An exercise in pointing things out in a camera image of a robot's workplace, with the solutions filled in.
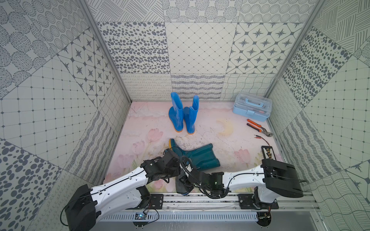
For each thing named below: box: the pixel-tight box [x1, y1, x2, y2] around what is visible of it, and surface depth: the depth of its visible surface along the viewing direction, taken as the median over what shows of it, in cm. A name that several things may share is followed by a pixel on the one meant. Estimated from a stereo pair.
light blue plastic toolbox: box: [232, 91, 273, 123], surface depth 107 cm
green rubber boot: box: [168, 138, 221, 171], surface depth 91 cm
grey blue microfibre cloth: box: [175, 169, 192, 195], surface depth 75 cm
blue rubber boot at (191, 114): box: [183, 95, 200, 135], surface depth 86 cm
